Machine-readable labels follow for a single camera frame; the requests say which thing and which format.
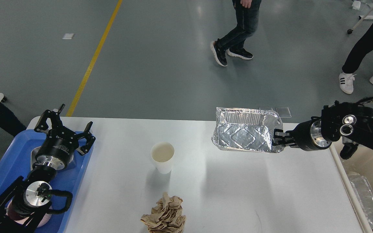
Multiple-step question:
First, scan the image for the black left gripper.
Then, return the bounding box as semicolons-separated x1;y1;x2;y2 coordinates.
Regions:
34;104;96;171

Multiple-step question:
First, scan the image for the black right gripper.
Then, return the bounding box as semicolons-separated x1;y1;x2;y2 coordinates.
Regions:
272;120;332;151

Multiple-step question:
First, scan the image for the aluminium foil tray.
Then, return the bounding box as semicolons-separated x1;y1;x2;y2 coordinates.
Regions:
211;107;284;153

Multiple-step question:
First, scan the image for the steel rectangular container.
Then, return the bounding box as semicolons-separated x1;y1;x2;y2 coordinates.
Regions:
30;147;76;171

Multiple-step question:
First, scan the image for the pink ribbed mug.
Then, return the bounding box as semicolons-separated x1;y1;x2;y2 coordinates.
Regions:
6;193;52;228

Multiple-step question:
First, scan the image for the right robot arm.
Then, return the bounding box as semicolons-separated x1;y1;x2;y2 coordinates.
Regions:
272;97;373;160

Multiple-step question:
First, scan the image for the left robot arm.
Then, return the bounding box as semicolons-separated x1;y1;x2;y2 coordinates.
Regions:
0;104;95;233

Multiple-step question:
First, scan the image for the right clear floor plate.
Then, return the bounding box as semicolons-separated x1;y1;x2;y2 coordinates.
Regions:
275;107;292;118

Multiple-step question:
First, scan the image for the clear floor plate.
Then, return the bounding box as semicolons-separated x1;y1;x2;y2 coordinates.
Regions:
275;107;292;118
259;107;276;112

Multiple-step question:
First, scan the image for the left clear floor plate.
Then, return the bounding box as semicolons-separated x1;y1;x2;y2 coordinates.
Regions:
259;107;276;112

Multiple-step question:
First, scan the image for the blue plastic tray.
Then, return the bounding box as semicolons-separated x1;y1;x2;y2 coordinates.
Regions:
0;130;92;233

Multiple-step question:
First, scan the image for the dark seated person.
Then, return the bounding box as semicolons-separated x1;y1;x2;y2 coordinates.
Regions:
0;102;26;137

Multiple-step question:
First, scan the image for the white paper cup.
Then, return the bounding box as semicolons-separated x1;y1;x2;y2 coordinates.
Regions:
151;142;175;174

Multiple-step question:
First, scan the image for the beige plastic bin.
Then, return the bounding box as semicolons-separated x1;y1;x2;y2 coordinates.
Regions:
329;140;373;233

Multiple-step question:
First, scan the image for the foil tray in bin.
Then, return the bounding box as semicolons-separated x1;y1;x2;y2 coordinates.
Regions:
347;172;373;229

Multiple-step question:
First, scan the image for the crumpled brown paper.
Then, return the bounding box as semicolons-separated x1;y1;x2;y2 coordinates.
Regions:
140;192;186;233

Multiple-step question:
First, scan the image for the person in dark jeans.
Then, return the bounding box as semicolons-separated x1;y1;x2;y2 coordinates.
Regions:
210;0;261;67

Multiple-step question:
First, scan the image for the white wheeled cart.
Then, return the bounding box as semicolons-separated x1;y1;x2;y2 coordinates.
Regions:
346;0;373;59

